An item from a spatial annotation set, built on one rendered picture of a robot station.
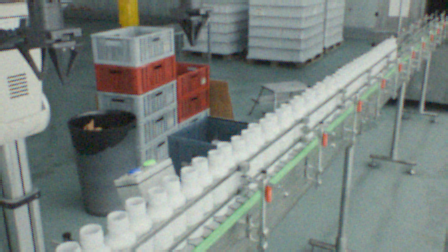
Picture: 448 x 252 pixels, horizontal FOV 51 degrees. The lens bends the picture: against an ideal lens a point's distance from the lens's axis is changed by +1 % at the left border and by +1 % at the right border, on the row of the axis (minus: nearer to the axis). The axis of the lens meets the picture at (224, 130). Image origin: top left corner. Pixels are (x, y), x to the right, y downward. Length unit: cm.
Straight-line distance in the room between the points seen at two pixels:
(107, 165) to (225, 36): 567
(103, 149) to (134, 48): 88
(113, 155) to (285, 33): 525
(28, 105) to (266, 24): 674
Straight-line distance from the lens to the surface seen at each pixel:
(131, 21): 1136
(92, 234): 84
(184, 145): 186
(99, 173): 311
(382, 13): 580
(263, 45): 800
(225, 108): 482
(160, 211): 96
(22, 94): 142
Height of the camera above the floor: 159
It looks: 19 degrees down
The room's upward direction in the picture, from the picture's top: straight up
